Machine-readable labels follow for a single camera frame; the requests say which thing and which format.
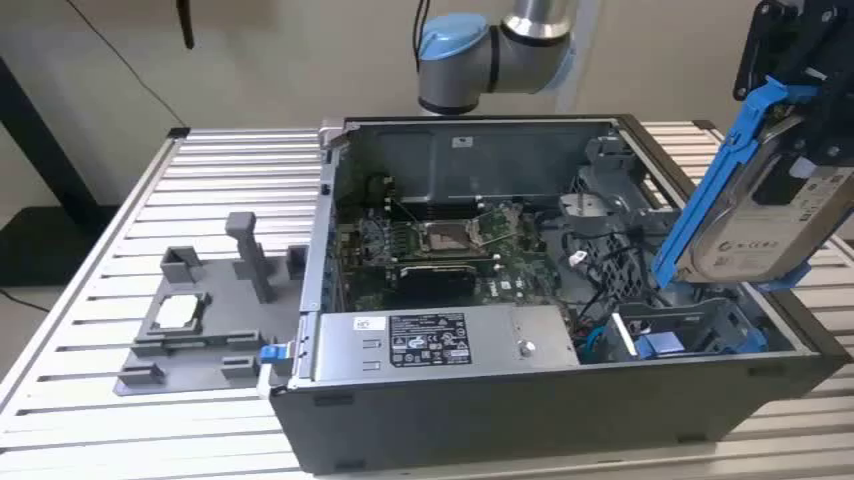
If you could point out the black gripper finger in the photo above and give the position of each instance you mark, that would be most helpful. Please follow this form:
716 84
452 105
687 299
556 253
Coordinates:
827 125

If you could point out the hard disk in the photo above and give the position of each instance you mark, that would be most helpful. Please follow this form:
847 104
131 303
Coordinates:
740 235
660 345

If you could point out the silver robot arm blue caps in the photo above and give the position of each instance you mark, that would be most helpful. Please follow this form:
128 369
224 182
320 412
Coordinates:
460 75

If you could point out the black RAM slot bank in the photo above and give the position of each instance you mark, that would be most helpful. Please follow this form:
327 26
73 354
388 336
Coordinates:
434 205

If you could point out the green motherboard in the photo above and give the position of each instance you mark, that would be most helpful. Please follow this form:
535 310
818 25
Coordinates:
520 270

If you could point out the white case label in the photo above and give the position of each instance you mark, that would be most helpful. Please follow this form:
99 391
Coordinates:
463 141

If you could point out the CPU socket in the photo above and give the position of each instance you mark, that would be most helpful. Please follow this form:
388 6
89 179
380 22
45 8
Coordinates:
446 236

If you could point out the black graphics card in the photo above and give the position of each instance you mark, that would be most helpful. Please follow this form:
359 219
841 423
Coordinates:
434 282

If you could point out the silver power supply with label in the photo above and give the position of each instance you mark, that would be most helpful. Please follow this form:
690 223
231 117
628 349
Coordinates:
440 345

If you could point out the open black PC case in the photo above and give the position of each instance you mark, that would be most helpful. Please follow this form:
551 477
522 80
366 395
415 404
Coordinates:
467 425

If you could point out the blue case latch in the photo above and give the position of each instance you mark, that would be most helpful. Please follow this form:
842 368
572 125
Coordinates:
269 355

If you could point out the grey parts rack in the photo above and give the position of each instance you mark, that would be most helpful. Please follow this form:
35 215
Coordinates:
220 300

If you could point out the silver CPU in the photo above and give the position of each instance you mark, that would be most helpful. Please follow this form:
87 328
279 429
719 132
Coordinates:
179 312

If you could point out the black stand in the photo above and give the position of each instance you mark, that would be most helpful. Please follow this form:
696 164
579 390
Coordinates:
40 200

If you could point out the grey fan bracket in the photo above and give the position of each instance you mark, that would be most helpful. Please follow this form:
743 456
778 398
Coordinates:
600 175

